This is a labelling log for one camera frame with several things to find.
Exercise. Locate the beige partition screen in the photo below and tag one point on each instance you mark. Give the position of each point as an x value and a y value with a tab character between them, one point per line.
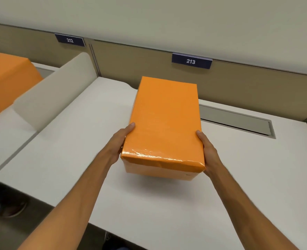
195	75

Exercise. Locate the person's right hand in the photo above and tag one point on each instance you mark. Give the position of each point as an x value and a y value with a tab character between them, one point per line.
210	156

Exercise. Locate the white desk divider panel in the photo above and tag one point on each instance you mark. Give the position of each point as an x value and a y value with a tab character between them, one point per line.
52	93

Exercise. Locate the person's left hand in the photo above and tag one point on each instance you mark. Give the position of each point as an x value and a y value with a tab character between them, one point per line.
115	148

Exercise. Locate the orange box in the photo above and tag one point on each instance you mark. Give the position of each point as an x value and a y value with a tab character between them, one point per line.
5	83
163	127

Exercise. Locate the person's left thumb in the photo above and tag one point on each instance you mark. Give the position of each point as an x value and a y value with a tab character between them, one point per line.
126	131

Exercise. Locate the person's shoe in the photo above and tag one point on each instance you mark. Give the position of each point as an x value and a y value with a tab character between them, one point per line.
10	206

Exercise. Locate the person's left forearm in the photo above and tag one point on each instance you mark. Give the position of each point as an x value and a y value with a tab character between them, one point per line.
65	203

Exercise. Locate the person's right thumb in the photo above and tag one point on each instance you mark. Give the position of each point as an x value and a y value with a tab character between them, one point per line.
202	140

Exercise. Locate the person's right forearm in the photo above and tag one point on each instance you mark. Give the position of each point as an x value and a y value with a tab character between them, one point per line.
260	210

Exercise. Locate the blue number sign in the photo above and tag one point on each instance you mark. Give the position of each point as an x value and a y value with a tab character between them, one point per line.
69	40
191	61

